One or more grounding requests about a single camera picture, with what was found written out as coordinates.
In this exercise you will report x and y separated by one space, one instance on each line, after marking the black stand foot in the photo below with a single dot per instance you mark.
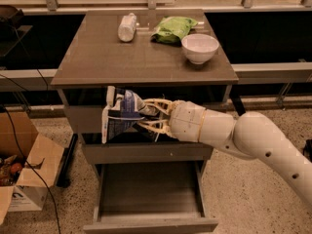
63 177

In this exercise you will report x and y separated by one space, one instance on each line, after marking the green chip bag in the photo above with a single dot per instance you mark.
171 30

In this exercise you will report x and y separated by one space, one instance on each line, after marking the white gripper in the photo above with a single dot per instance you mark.
185 121

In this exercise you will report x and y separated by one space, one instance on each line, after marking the items inside cardboard box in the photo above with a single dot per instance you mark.
10 170

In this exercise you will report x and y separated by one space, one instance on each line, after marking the cardboard box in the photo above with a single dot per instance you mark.
40 157

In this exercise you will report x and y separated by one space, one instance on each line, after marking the white plastic bottle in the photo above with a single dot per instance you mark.
127 27

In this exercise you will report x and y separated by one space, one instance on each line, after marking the grey bottom drawer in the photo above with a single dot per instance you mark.
151 198

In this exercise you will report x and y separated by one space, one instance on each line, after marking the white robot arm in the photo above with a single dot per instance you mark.
251 136

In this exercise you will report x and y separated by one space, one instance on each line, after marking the grey drawer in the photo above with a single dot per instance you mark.
118 153
87 120
151 198

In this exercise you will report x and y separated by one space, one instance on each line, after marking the grey top drawer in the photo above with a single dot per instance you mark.
87 120

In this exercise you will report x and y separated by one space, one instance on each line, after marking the grey middle drawer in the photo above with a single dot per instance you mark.
118 153

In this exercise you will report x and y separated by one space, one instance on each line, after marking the grey drawer cabinet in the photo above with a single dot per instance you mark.
97 58

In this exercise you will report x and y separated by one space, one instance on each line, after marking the dark desk lamp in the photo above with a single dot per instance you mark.
12 28

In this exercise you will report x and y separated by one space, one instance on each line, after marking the white bowl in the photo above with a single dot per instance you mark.
199 48

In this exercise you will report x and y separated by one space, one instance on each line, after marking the blue chip bag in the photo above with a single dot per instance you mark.
123 109

